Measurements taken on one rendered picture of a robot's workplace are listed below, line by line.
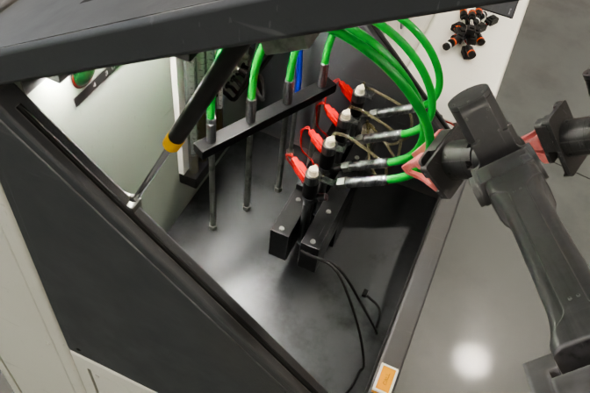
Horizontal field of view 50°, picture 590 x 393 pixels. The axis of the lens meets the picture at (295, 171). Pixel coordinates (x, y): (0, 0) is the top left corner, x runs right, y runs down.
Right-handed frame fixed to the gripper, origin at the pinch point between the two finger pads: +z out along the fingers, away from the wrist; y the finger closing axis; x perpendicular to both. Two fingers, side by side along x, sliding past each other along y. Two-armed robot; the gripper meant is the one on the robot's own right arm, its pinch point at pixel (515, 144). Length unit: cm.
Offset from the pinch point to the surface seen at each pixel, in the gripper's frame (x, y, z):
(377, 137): 2.9, 6.7, 25.1
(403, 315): 22.3, -19.4, 19.6
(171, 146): 52, 34, 0
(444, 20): -57, 8, 46
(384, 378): 34.9, -20.9, 15.8
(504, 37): -62, -3, 35
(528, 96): -173, -71, 108
